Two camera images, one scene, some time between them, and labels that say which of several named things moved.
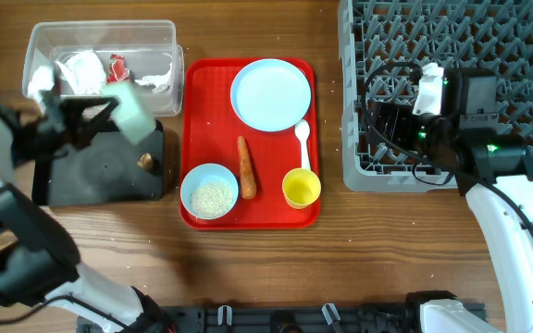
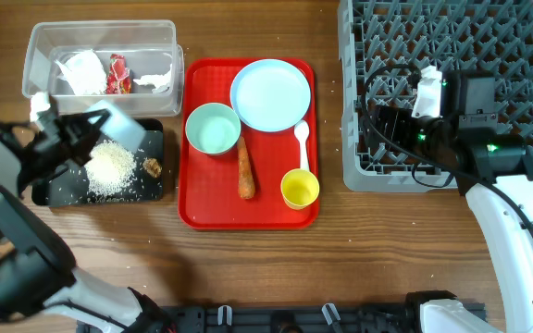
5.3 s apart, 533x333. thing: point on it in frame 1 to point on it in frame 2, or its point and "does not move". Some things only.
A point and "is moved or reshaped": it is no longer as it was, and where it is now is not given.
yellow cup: x=301 y=187 does not move
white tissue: x=84 y=71 does not move
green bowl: x=133 y=117 to x=213 y=128
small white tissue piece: x=161 y=81 does not move
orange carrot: x=248 y=183 does not move
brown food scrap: x=145 y=161 is moved or reshaped
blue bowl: x=209 y=191 to x=122 y=125
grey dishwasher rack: x=383 y=44 does not move
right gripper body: x=406 y=129 does not move
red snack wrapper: x=117 y=68 does not move
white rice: x=211 y=199 to x=110 y=168
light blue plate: x=270 y=94 does not move
